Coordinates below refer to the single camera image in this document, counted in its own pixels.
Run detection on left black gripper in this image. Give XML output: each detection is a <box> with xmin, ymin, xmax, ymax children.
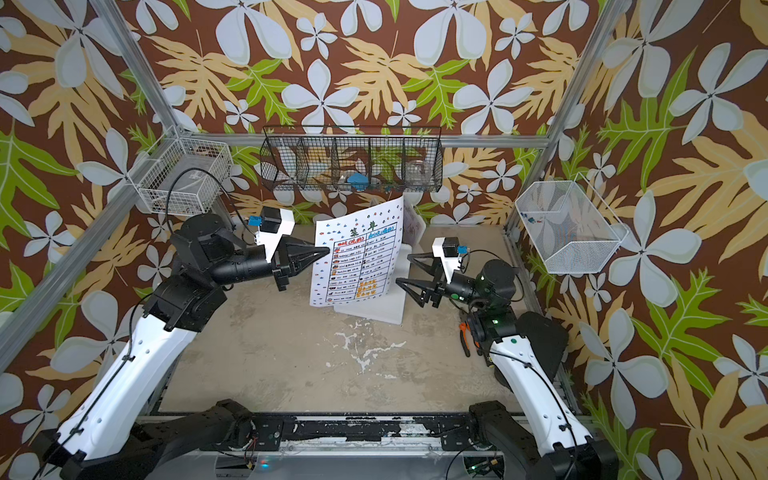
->
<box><xmin>206</xmin><ymin>237</ymin><xmax>325</xmax><ymax>292</ymax></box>

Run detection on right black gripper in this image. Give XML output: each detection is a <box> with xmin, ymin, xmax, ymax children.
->
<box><xmin>402</xmin><ymin>256</ymin><xmax>491</xmax><ymax>316</ymax></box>

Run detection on dotted border table menu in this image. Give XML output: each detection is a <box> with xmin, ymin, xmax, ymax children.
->
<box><xmin>309</xmin><ymin>198</ymin><xmax>404</xmax><ymax>307</ymax></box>

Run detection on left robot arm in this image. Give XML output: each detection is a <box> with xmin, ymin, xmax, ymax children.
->
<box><xmin>33</xmin><ymin>207</ymin><xmax>330</xmax><ymax>479</ymax></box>

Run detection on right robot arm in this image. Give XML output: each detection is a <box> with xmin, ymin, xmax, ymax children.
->
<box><xmin>396</xmin><ymin>250</ymin><xmax>620</xmax><ymax>479</ymax></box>

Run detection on blue object in rack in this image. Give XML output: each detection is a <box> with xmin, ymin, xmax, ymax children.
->
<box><xmin>347</xmin><ymin>173</ymin><xmax>370</xmax><ymax>191</ymax></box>

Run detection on black tool case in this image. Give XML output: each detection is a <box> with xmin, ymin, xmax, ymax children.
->
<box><xmin>496</xmin><ymin>311</ymin><xmax>569</xmax><ymax>380</ymax></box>

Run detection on white mesh basket right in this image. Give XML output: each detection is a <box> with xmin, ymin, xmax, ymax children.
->
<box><xmin>515</xmin><ymin>174</ymin><xmax>629</xmax><ymax>276</ymax></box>

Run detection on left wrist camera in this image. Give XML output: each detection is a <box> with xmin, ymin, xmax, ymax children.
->
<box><xmin>247</xmin><ymin>207</ymin><xmax>295</xmax><ymax>261</ymax></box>

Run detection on orange handled pliers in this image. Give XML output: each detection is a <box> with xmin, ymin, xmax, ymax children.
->
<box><xmin>459</xmin><ymin>321</ymin><xmax>477</xmax><ymax>358</ymax></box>

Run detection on black wire rack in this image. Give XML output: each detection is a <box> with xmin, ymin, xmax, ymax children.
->
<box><xmin>257</xmin><ymin>125</ymin><xmax>444</xmax><ymax>192</ymax></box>

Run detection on white wire basket left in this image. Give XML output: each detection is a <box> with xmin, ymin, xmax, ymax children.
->
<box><xmin>134</xmin><ymin>128</ymin><xmax>233</xmax><ymax>217</ymax></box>

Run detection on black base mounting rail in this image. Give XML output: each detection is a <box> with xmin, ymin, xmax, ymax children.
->
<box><xmin>199</xmin><ymin>411</ymin><xmax>522</xmax><ymax>452</ymax></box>

